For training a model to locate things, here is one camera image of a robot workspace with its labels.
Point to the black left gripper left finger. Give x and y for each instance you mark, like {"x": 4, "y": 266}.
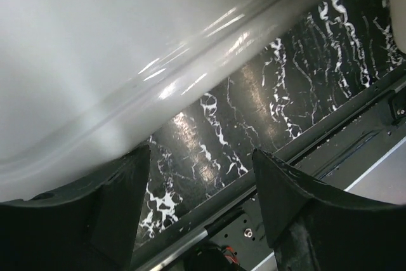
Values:
{"x": 89, "y": 224}

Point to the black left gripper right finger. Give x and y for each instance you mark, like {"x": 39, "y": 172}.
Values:
{"x": 311, "y": 225}

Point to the white black space suitcase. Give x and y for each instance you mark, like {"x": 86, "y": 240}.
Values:
{"x": 85, "y": 81}

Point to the white plastic basin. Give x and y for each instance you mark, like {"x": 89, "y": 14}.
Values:
{"x": 397, "y": 14}

